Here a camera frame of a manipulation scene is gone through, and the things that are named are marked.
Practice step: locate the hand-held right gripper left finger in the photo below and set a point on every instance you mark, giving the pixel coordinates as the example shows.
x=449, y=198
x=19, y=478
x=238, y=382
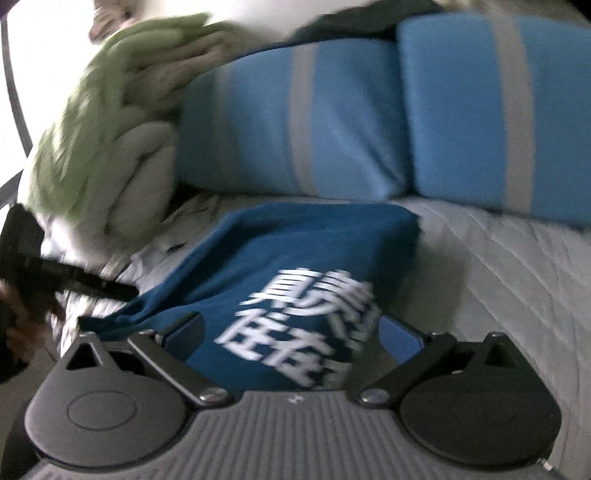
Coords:
x=187, y=334

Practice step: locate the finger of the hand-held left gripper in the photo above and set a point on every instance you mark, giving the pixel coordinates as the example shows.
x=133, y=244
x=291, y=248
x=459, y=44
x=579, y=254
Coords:
x=92, y=284

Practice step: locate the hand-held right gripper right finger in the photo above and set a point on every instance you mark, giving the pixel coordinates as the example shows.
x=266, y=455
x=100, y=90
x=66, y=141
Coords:
x=401, y=334

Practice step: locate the blue shirt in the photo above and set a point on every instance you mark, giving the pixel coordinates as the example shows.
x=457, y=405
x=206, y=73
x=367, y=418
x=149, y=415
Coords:
x=277, y=244

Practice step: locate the person's left hand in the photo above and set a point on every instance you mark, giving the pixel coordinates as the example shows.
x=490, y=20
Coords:
x=23, y=341

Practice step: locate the grey quilted bedspread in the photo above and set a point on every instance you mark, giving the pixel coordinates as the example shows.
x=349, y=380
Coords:
x=485, y=277

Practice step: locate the grey lace-trimmed cloth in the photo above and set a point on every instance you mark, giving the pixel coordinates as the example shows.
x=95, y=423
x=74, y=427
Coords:
x=184, y=230

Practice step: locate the cream and green comforter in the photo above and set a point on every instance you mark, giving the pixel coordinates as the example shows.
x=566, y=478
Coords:
x=92, y=138

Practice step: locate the blue striped pillow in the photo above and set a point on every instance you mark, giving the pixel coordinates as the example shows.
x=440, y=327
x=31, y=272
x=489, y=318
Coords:
x=258, y=120
x=461, y=115

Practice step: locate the brown patterned cloth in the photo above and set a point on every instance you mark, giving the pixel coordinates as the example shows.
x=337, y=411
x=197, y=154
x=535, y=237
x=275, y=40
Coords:
x=108, y=18

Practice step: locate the dark cloth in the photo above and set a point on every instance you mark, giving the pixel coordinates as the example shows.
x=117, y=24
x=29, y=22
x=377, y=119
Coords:
x=351, y=27

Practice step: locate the dark metal bed frame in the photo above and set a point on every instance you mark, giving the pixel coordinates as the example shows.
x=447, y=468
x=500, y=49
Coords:
x=16, y=101

